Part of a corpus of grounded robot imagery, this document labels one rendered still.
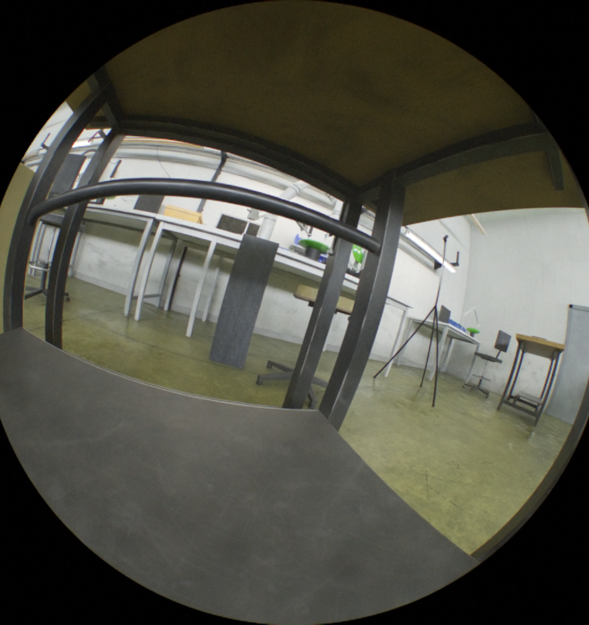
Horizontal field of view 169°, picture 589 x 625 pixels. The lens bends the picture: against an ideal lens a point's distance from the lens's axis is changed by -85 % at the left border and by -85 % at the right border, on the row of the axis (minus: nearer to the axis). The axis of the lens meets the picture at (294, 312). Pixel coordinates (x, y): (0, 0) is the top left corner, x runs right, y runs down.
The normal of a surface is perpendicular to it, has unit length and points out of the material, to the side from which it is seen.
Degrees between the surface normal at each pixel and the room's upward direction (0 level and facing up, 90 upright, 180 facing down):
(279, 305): 90
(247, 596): 0
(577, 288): 90
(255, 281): 90
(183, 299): 90
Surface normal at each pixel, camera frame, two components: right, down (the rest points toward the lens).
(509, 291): -0.92, -0.26
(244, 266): 0.15, 0.08
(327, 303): 0.36, 0.15
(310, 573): 0.29, -0.96
